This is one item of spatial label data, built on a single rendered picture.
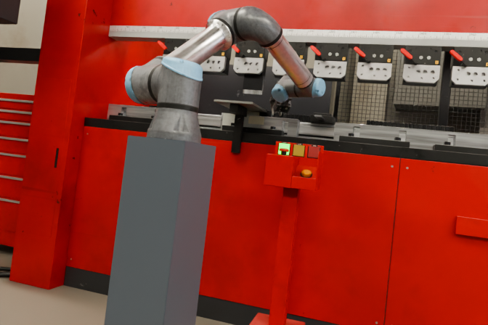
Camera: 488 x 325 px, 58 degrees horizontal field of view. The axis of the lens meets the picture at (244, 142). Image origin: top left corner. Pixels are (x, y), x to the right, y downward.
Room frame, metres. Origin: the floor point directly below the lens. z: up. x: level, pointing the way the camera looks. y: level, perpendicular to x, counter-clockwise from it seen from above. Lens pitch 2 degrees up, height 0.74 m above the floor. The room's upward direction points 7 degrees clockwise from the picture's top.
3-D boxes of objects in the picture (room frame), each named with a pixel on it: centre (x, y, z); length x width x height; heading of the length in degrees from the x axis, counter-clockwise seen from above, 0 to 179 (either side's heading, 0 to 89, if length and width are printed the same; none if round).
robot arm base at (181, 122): (1.23, 0.20, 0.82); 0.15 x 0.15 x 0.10
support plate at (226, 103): (2.05, 0.03, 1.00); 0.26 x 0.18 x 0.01; 163
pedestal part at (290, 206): (1.75, -0.21, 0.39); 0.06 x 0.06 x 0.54; 75
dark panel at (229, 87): (2.75, 0.06, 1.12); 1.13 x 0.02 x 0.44; 73
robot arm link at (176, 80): (1.24, 0.20, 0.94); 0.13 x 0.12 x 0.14; 50
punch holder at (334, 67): (2.08, -0.37, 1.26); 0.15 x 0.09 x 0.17; 73
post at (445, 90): (2.62, -1.16, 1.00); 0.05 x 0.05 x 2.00; 73
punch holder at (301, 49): (2.14, -0.18, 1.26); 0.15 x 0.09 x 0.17; 73
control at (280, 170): (1.75, -0.21, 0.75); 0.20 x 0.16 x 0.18; 75
